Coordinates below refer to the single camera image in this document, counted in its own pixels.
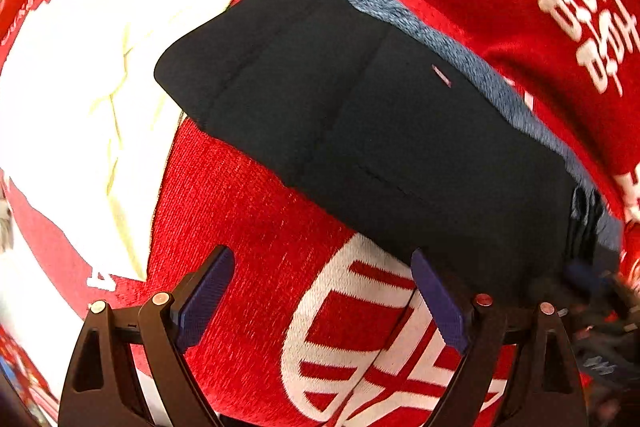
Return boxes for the red printed blanket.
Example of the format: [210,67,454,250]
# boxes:
[0,0,640,427]

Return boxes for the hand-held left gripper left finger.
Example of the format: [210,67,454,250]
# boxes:
[59,245,236,427]

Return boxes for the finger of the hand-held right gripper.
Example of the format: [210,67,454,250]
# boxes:
[564,258,609,292]

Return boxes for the black pants with blue trim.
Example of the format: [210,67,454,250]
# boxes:
[152,0,626,309]

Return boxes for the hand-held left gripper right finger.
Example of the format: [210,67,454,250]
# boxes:
[410,249,589,427]

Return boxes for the cream white garment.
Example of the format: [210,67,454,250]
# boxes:
[0,0,254,284]

